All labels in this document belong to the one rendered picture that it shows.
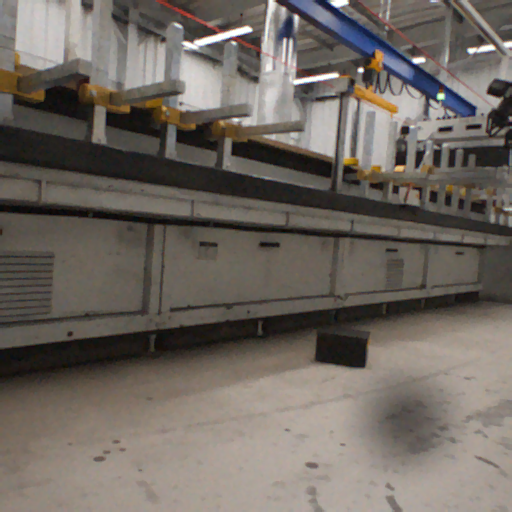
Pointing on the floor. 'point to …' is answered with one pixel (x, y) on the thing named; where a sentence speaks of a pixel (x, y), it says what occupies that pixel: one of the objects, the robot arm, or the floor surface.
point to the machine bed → (27, 345)
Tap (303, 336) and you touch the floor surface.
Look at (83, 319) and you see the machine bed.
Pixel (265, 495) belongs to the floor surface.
